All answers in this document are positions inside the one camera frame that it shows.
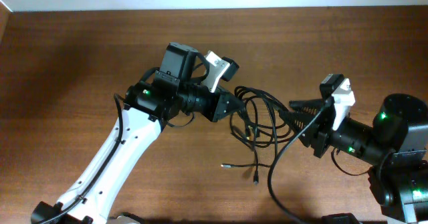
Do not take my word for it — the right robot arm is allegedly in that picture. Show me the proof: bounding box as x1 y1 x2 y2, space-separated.
280 94 427 223

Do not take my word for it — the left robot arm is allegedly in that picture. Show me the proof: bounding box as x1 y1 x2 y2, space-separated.
30 42 243 223

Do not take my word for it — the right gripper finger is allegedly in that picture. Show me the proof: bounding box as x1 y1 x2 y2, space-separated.
289 99 324 112
278 109 323 140

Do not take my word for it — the right camera black cable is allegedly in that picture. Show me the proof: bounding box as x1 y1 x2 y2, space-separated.
267 98 335 224

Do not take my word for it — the left camera black cable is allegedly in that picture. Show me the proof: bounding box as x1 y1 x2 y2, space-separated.
36 92 126 224

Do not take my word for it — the camera black cable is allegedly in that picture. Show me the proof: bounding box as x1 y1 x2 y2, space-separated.
267 98 335 224
36 92 126 224

